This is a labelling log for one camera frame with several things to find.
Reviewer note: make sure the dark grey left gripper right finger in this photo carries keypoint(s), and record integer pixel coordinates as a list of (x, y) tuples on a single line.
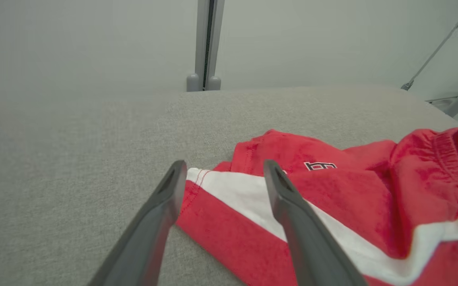
[(308, 238)]

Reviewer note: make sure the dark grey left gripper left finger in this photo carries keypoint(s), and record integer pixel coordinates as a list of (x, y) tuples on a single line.
[(149, 230)]

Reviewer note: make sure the red and white shirt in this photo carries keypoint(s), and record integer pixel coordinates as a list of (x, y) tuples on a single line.
[(364, 198)]

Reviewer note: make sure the grey fabric sofa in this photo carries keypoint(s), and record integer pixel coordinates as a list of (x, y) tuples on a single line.
[(74, 178)]

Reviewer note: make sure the grey metal support leg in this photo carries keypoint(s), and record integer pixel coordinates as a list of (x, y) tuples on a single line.
[(457, 102)]

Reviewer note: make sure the thin grey diagonal rod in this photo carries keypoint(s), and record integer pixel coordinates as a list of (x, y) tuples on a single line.
[(437, 47)]

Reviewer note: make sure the grey partition post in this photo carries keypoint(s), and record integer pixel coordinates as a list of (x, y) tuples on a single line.
[(207, 39)]

